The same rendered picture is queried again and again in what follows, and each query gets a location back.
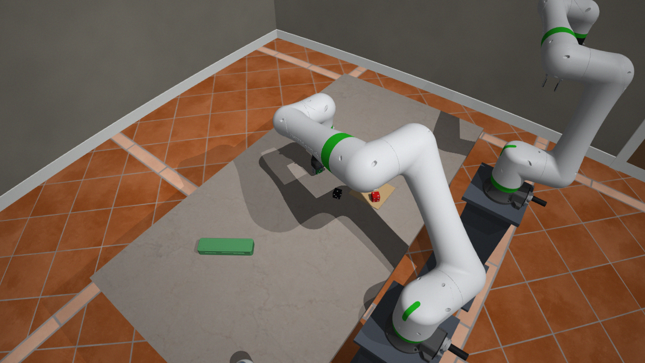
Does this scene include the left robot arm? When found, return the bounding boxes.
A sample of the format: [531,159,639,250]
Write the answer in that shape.
[273,93,486,363]

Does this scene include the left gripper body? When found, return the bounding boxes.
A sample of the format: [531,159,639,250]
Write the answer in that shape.
[311,155,324,170]

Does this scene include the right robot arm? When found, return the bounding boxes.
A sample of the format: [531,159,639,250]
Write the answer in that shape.
[483,0,634,210]

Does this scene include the tan flat mat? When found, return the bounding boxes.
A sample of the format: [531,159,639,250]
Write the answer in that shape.
[349,183,396,210]

